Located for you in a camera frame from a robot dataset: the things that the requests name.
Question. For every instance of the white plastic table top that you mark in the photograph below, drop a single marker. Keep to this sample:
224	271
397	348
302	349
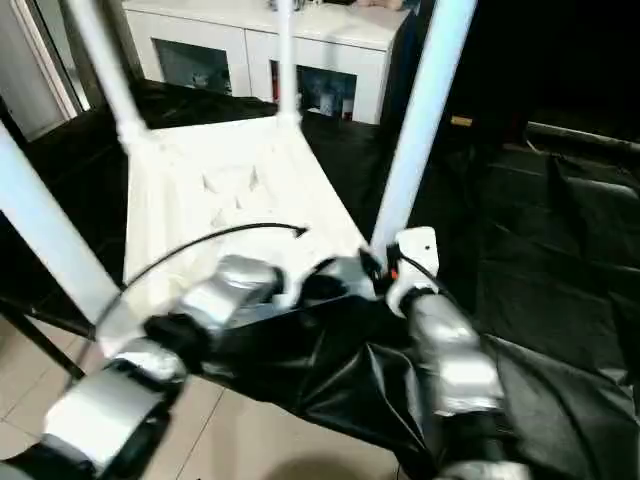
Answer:
230	190

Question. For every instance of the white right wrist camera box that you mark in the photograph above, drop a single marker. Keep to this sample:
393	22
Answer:
415	255

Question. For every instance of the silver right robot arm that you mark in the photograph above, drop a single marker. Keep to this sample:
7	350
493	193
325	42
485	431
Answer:
450	360

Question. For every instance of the white glass-door cabinet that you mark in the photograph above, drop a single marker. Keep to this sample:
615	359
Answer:
250	25

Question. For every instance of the small yellow label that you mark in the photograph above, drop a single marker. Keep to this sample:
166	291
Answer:
460	121

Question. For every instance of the black fabric backdrop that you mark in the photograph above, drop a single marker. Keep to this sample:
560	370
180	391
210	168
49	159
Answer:
550	55

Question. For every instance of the red bottle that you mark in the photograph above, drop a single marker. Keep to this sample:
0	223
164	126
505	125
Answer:
275	82

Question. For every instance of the black table mat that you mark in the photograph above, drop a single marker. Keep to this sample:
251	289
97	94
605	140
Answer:
560	240

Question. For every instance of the silver metal rod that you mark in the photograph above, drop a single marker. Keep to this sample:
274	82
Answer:
585	135

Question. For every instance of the grey curtain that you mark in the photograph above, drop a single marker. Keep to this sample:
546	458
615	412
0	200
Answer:
95	40

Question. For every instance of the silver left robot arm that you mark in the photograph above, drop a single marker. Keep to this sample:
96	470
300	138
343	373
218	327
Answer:
170	340

